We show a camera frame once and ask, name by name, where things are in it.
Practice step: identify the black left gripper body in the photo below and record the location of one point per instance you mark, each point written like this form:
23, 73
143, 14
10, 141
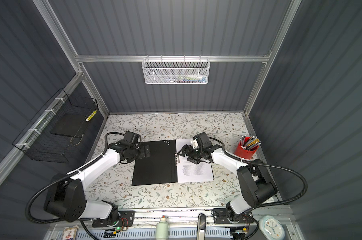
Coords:
138, 153

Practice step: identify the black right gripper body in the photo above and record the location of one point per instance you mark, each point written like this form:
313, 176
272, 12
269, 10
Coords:
196, 154

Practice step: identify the printed paper sheet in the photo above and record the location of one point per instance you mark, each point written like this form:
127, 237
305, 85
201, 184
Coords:
188, 172

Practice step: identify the red folder with black inside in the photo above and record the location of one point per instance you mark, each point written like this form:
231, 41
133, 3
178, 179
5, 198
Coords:
160, 167

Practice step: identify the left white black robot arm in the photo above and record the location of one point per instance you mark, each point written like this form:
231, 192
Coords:
66, 199

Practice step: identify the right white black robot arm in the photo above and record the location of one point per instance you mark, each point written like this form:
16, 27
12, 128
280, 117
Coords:
256, 183

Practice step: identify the red pen cup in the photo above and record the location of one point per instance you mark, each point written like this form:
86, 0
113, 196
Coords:
247, 147

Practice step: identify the yellow marker in black basket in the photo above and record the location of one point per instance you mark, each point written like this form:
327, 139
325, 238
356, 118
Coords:
88, 119

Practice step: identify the white plastic bottle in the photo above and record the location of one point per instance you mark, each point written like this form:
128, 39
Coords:
162, 229

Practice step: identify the white analog clock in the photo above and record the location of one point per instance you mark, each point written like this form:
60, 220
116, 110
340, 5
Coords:
271, 228

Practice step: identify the small card box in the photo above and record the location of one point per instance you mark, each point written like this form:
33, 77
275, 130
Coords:
70, 233

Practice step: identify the silver handle at front rail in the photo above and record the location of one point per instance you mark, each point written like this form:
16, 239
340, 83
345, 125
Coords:
201, 228

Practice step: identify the black wire side basket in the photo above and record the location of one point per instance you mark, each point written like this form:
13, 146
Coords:
61, 134

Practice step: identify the white wire wall basket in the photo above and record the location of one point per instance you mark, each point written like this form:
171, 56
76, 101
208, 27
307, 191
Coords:
176, 72

